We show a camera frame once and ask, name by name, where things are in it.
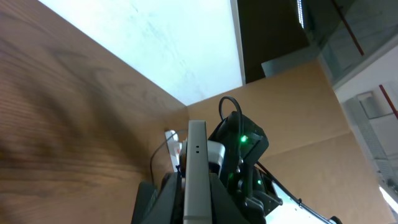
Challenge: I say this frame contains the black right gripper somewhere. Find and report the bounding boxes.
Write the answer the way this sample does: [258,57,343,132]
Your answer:
[131,182,157,224]

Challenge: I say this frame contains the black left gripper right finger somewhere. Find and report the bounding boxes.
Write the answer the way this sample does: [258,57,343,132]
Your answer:
[210,173,248,224]

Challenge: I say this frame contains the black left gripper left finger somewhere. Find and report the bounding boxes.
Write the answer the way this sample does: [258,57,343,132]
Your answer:
[140,172,183,224]

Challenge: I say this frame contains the black charging cable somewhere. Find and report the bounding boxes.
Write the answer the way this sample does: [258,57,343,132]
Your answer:
[149,129,188,187]

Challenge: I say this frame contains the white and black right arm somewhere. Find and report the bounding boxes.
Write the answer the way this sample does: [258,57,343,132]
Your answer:
[132,112,340,223]

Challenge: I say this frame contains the white power strip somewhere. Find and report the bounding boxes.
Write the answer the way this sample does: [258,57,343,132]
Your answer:
[165,130,182,172]

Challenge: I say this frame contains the dark glass cabinet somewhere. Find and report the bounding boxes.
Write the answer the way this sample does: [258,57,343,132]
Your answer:
[237,0,397,84]

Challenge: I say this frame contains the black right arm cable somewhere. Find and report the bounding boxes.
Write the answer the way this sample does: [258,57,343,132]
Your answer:
[218,95,343,224]

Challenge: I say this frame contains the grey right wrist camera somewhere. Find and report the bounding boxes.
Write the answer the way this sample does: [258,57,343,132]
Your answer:
[207,140,225,167]

